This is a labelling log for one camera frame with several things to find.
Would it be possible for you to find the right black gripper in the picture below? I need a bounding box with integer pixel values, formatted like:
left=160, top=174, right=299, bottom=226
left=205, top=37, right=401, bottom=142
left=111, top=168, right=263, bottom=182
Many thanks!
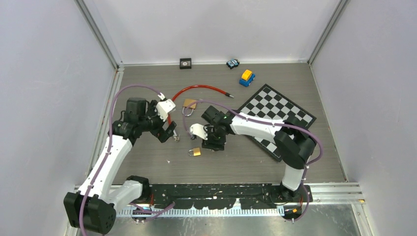
left=202, top=125, right=226, bottom=151

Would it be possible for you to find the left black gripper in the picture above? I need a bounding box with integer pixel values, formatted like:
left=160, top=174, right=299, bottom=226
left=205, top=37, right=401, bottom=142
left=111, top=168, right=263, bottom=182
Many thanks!
left=139, top=101, right=176, bottom=143

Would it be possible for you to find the red cable lock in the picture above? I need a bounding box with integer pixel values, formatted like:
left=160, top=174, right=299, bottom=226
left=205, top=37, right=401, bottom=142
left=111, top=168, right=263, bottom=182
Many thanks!
left=167, top=85, right=235, bottom=141

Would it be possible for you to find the small brass padlock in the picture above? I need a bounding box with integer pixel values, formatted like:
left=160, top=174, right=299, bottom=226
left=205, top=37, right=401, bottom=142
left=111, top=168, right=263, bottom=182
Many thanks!
left=187, top=147, right=201, bottom=156

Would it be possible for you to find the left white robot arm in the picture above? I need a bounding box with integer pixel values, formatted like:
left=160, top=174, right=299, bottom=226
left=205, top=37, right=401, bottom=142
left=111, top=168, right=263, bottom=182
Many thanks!
left=63, top=97, right=176, bottom=235

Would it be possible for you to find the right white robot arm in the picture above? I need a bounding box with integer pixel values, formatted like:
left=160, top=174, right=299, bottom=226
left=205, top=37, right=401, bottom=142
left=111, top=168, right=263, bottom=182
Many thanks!
left=189, top=106, right=318, bottom=202

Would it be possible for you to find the large brass padlock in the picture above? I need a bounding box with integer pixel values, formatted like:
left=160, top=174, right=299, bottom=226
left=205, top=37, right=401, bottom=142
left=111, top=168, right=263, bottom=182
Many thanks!
left=182, top=98, right=197, bottom=117

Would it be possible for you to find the black white chessboard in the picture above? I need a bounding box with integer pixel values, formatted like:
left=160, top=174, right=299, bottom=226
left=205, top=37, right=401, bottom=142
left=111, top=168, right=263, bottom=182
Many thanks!
left=237, top=84, right=317, bottom=163

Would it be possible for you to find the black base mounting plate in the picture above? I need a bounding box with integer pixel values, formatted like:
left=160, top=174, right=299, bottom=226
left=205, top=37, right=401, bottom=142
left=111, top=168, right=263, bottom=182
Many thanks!
left=133, top=183, right=313, bottom=210

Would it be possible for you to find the yellow blue toy car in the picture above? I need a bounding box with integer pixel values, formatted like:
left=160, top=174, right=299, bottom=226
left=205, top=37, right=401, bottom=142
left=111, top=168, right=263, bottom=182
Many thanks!
left=239, top=69, right=256, bottom=87

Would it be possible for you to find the black square box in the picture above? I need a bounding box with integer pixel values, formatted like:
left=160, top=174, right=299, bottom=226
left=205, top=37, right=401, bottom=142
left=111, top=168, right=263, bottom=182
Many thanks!
left=179, top=58, right=192, bottom=69

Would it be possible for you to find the small blue toy car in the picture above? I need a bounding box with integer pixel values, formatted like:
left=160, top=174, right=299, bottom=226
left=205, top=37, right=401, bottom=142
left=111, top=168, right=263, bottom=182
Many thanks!
left=226, top=59, right=240, bottom=69

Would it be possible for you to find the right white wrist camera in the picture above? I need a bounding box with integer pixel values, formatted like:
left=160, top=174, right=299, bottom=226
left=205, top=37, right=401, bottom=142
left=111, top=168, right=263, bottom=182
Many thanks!
left=189, top=123, right=208, bottom=140

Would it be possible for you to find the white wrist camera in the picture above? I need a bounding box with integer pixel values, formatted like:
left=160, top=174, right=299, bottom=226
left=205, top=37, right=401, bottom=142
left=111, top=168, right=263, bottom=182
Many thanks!
left=156, top=99, right=176, bottom=121
left=189, top=123, right=208, bottom=140

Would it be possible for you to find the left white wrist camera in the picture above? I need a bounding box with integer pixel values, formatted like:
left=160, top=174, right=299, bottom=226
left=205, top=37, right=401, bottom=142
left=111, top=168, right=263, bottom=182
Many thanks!
left=156, top=99, right=176, bottom=121

